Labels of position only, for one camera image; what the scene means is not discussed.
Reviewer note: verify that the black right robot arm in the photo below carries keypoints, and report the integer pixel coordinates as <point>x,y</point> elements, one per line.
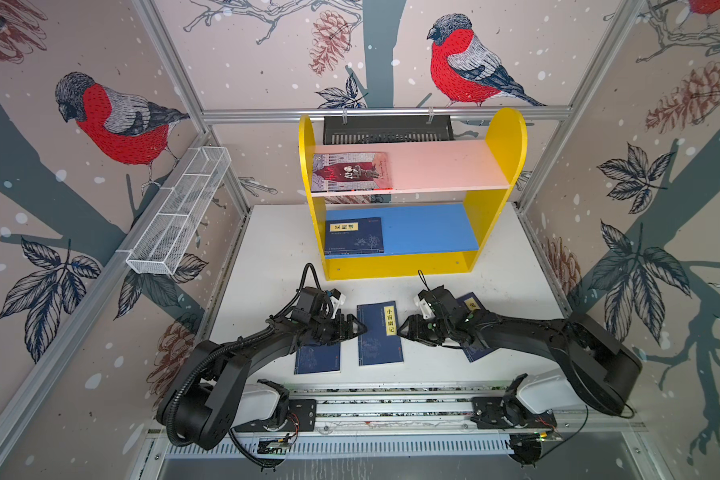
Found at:
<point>599,369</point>

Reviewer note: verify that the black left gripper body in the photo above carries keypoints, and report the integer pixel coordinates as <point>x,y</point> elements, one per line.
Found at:
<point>326,329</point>

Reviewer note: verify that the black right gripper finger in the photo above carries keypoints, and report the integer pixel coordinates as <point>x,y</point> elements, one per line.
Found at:
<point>412,325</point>
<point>412,336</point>

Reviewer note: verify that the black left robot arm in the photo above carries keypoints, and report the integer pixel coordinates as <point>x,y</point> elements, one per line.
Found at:
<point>201,403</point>

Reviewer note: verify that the yellow blue pink bookshelf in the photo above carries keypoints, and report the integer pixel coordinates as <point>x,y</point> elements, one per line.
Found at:
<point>447,196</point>

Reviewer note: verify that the black slotted vent box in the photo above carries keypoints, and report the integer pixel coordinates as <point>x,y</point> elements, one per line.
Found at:
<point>386,129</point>

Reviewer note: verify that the red silver illustrated book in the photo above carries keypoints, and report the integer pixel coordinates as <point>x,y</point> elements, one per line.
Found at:
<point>350,171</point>

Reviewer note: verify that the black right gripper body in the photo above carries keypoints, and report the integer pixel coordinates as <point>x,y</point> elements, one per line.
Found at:
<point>434,328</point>

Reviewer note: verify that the white wire mesh tray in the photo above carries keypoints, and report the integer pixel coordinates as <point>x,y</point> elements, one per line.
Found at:
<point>167,237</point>

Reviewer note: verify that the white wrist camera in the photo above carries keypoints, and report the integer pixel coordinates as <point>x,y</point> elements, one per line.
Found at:
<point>425,304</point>
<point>334,299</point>

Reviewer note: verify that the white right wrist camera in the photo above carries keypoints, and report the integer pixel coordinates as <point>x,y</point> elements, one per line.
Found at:
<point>425,304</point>

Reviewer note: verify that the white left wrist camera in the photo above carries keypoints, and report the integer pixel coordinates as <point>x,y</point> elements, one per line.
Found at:
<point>334,299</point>

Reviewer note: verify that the navy book yellow label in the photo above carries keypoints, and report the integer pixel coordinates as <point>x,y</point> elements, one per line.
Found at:
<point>318,359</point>

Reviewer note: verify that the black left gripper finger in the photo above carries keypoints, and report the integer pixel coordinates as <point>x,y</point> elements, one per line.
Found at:
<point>351,324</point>
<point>349,335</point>

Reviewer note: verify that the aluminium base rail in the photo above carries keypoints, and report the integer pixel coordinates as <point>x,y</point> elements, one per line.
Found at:
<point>379,422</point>

